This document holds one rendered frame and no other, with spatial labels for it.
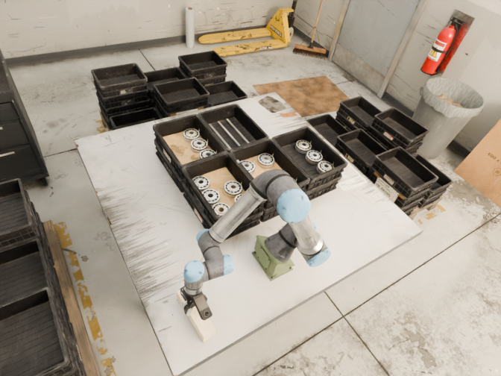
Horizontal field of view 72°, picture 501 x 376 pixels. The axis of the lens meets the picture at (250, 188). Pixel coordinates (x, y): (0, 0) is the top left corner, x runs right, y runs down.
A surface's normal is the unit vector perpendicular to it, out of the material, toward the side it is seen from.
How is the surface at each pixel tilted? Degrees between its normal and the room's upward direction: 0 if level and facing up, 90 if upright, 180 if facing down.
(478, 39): 90
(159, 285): 0
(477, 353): 0
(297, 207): 76
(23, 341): 0
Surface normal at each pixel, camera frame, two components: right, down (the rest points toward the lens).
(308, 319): 0.13, -0.67
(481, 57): -0.84, 0.32
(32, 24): 0.52, 0.67
